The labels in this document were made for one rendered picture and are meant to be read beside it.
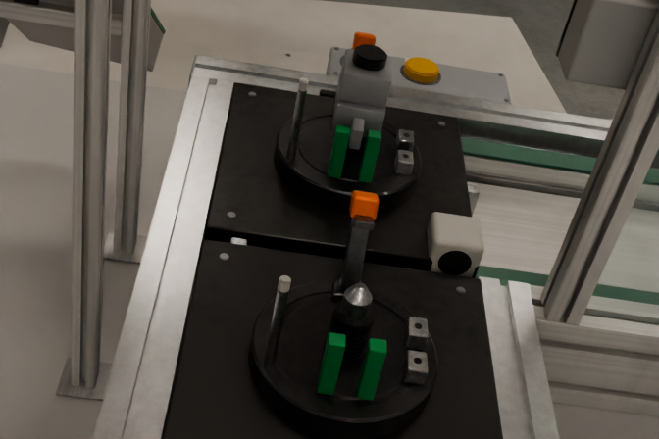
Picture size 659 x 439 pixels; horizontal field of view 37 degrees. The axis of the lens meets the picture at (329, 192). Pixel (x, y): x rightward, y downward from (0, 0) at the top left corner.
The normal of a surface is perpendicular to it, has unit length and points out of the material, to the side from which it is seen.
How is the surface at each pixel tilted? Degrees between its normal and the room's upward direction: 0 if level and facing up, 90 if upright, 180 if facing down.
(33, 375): 0
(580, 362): 90
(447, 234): 0
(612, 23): 90
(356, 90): 90
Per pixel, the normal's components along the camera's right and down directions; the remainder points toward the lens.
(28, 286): 0.16, -0.78
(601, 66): -0.03, 0.61
